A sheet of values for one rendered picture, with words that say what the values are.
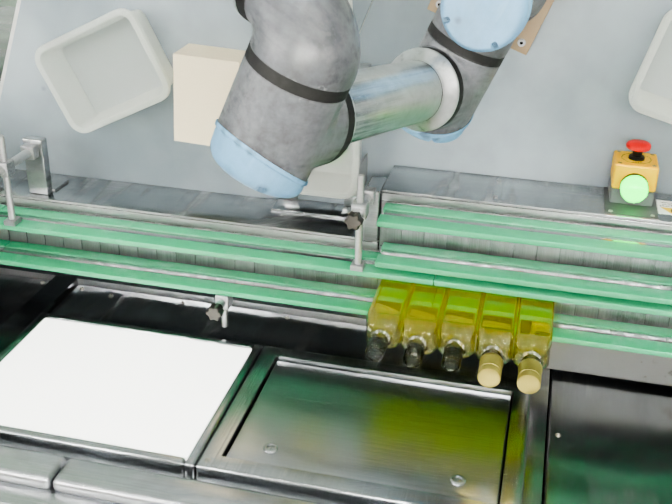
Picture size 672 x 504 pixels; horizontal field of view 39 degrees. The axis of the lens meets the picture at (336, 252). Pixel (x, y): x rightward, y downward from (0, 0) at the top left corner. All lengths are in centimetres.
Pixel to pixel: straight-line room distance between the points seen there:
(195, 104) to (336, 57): 78
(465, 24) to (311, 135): 39
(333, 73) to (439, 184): 71
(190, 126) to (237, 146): 73
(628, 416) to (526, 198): 40
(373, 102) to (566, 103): 59
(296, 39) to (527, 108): 78
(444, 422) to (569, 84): 60
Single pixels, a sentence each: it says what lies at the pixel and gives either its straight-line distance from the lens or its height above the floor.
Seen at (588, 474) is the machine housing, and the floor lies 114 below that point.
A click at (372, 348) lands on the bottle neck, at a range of 146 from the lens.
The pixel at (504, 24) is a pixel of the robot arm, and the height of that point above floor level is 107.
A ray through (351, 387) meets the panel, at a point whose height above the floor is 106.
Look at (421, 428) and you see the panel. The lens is 150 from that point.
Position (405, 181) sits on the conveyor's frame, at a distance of 164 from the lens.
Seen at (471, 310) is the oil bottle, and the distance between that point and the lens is 151.
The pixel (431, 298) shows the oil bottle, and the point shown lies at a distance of 154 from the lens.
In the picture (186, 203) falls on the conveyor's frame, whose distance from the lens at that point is 179.
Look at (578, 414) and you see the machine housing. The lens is 164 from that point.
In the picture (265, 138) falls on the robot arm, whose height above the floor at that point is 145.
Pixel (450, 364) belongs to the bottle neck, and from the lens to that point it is 144.
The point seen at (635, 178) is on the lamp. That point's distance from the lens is 160.
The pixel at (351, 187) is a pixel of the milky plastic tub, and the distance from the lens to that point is 165.
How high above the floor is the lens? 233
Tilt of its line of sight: 61 degrees down
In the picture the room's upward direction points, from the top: 152 degrees counter-clockwise
